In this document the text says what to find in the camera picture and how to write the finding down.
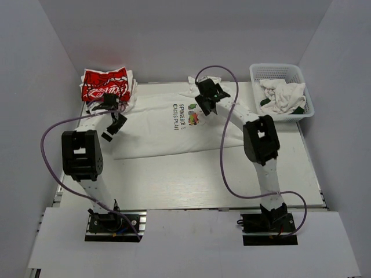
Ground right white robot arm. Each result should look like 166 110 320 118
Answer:
195 78 288 231

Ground red Coca-Cola folded t-shirt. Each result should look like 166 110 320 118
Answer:
80 67 133 102

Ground white perforated plastic basket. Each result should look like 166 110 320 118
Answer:
249 63 314 122

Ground white folded shirts under stack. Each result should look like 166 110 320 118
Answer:
79 67 137 112

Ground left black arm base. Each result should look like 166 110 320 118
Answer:
85 208 147 243

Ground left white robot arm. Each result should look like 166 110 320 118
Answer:
61 93 127 231

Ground dark green garment in basket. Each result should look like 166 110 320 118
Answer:
260 98 271 107

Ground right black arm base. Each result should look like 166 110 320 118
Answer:
237 213 298 246

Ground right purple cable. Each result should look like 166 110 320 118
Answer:
195 65 308 239

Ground white crumpled shirt in basket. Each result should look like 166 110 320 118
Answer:
259 79 306 115

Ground white SpongeBob print t-shirt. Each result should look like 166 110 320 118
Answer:
111 77 243 159

